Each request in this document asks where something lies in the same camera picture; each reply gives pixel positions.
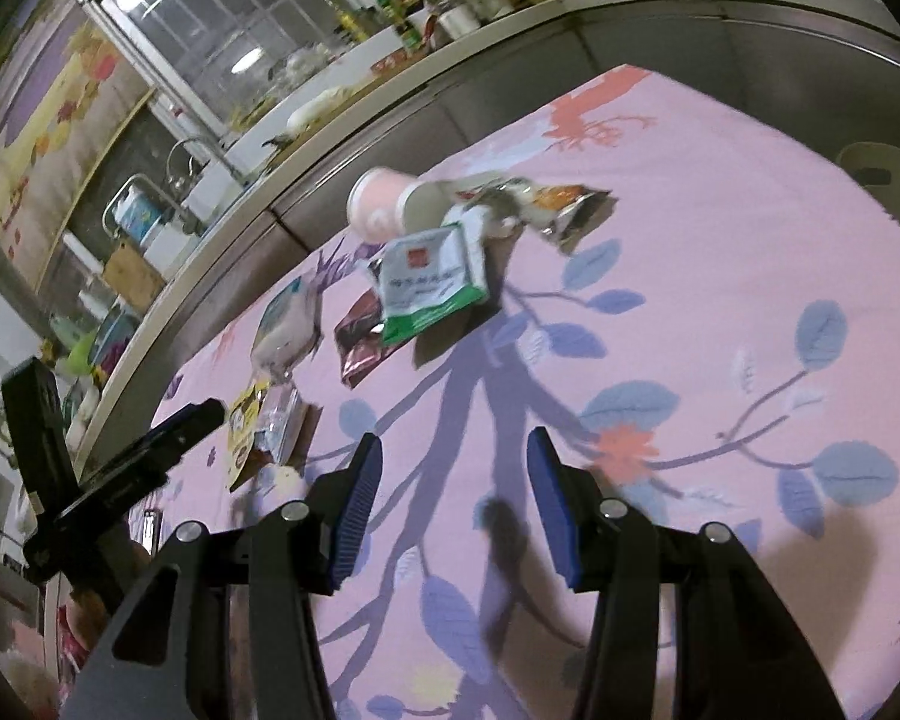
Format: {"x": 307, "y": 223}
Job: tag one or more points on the beige round bin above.
{"x": 870, "y": 165}

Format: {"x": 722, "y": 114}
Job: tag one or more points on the yellow packet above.
{"x": 244, "y": 427}

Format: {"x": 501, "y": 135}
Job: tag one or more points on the silver wrapper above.
{"x": 495, "y": 199}

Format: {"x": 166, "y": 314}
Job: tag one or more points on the pink paper cup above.
{"x": 379, "y": 206}

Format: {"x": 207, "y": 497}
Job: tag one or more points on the small clear packet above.
{"x": 283, "y": 424}

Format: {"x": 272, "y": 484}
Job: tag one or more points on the wooden cutting board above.
{"x": 136, "y": 276}

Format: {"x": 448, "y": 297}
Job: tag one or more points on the chrome faucet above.
{"x": 187, "y": 154}

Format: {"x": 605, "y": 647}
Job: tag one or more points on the gridded window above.
{"x": 195, "y": 15}

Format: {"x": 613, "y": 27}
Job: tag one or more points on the white and green packet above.
{"x": 427, "y": 277}

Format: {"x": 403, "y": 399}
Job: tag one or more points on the white radish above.
{"x": 319, "y": 106}

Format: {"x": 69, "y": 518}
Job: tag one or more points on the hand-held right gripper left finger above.
{"x": 356, "y": 495}

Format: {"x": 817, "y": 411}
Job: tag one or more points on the steel kitchen cabinet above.
{"x": 390, "y": 150}

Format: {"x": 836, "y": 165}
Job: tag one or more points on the yellow cartoon wall poster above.
{"x": 52, "y": 127}

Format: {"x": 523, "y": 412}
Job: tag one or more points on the blue and white tin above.
{"x": 135, "y": 216}

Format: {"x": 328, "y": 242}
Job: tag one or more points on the clear plastic bag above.
{"x": 289, "y": 330}

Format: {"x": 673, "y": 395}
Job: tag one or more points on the row of sauce bottles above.
{"x": 397, "y": 7}

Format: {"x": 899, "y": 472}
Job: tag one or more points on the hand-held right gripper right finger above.
{"x": 547, "y": 495}

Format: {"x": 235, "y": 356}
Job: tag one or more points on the orange snack wrapper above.
{"x": 570, "y": 210}

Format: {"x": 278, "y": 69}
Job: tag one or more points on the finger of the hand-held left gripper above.
{"x": 37, "y": 427}
{"x": 161, "y": 442}

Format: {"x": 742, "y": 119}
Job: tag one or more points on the brown foil packet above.
{"x": 360, "y": 341}

